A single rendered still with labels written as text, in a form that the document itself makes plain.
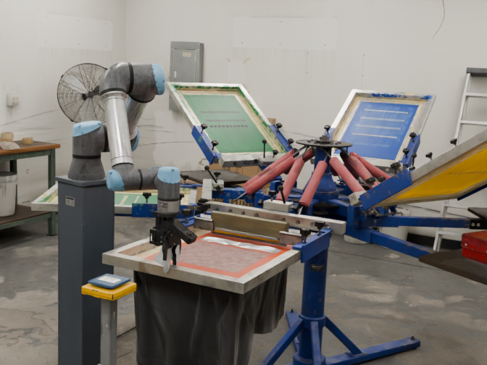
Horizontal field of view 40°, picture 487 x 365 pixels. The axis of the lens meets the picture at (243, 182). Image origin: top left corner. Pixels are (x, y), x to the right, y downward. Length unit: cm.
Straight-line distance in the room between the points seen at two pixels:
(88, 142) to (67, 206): 28
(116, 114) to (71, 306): 94
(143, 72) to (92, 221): 69
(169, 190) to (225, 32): 539
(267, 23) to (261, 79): 59
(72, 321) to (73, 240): 35
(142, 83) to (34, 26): 475
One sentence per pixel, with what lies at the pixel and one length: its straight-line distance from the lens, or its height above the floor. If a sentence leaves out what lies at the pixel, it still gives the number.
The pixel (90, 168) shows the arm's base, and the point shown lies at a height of 125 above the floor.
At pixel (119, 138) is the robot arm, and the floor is 142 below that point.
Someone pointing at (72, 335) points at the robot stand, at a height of 53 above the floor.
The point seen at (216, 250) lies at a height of 96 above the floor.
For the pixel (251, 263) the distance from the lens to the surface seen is 255.
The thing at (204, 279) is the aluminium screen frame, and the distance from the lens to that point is 228.
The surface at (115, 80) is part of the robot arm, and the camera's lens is 244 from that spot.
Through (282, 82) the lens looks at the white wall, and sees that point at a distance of 723.
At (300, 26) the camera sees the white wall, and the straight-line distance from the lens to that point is 718.
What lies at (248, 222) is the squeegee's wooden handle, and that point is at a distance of 282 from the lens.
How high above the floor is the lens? 169
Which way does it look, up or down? 10 degrees down
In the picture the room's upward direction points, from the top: 3 degrees clockwise
